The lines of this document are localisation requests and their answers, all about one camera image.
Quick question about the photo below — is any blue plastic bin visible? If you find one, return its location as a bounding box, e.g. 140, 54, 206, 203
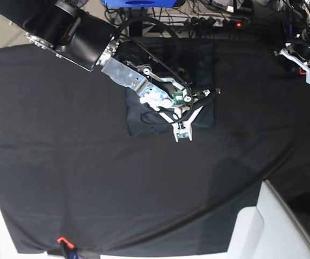
102, 0, 185, 8

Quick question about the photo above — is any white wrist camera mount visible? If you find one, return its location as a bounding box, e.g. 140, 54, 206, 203
274, 49, 310, 85
140, 87, 222, 143

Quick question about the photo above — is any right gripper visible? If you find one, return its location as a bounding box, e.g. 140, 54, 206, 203
168, 83, 214, 119

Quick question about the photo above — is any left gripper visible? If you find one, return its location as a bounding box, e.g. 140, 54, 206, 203
286, 43, 310, 67

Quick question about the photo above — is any dark grey T-shirt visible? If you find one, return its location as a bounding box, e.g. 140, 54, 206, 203
125, 40, 215, 137

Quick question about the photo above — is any black power strip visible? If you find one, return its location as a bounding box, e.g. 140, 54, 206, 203
150, 14, 251, 29

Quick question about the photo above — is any white chair right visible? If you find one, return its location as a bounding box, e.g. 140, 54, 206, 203
227, 180, 310, 259

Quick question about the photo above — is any black table cloth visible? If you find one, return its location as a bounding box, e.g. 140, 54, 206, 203
0, 39, 310, 257

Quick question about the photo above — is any red clamp handle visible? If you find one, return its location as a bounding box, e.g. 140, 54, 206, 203
57, 236, 74, 249

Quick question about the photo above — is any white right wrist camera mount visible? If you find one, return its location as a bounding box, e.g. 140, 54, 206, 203
140, 87, 222, 143

